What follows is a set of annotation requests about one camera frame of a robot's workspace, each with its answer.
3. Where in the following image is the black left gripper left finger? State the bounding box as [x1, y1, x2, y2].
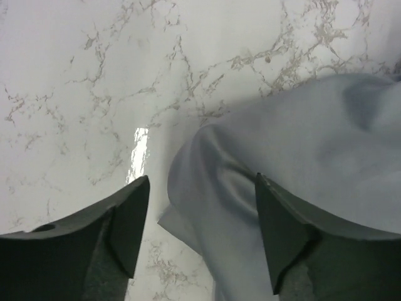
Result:
[1, 176, 150, 300]

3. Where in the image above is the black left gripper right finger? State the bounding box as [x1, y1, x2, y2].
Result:
[255, 174, 400, 300]

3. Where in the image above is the grey pillowcase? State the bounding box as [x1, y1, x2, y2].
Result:
[159, 74, 400, 300]

